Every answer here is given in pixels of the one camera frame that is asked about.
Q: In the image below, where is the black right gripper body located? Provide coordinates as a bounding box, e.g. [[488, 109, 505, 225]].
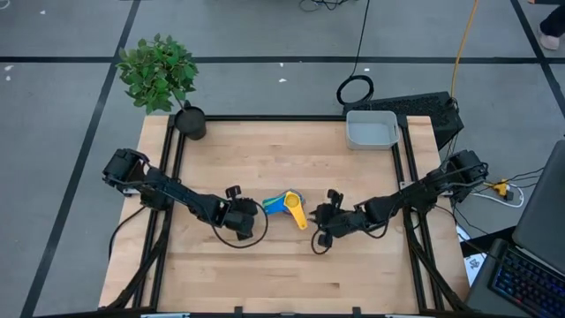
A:
[[331, 207, 367, 238]]

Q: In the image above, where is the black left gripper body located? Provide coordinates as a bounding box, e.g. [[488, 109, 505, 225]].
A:
[[205, 198, 242, 231]]

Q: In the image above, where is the blue plastic measuring cup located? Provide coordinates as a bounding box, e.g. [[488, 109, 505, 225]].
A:
[[263, 201, 288, 216]]

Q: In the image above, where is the yellow plastic measuring cup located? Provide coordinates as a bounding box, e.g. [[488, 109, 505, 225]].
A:
[[282, 190, 309, 231]]

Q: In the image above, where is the grey plastic basket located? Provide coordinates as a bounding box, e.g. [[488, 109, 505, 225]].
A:
[[345, 110, 401, 151]]

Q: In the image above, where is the black perforated computer case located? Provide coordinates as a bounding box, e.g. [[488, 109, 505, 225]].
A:
[[342, 90, 465, 150]]

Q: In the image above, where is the white paper sheet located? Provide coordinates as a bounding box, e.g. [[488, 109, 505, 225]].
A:
[[456, 223, 489, 287]]

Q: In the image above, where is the green plant in black pot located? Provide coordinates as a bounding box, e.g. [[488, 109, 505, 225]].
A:
[[115, 33, 208, 141]]

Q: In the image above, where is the yellow power plug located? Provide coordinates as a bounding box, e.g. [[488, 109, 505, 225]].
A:
[[493, 178, 512, 200]]

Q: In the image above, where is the grey laptop with lit keyboard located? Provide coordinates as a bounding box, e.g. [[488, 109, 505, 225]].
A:
[[465, 140, 565, 318]]

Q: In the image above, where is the person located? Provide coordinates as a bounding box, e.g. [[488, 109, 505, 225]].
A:
[[527, 0, 565, 51]]

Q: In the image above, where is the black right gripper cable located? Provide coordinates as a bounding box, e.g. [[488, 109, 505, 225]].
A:
[[310, 229, 332, 256]]

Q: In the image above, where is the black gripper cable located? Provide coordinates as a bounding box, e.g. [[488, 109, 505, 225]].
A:
[[211, 201, 269, 250], [310, 229, 332, 256]]

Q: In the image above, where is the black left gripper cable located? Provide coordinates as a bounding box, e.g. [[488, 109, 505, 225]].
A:
[[211, 201, 269, 250]]

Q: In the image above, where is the black metal table frame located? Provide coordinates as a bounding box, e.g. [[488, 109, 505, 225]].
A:
[[105, 113, 476, 317]]

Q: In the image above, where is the black left arm base cable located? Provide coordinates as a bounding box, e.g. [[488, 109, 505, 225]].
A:
[[108, 205, 149, 261]]

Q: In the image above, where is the black coiled floor cable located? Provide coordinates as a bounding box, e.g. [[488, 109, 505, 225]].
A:
[[335, 0, 376, 107]]

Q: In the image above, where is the white power cable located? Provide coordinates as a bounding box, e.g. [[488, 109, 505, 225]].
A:
[[470, 183, 526, 209]]

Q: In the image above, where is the black cable bundle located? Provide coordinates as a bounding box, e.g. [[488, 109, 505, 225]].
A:
[[298, 0, 358, 13]]

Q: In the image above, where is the yellow extension cable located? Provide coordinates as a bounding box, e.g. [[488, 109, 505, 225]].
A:
[[448, 0, 504, 189]]

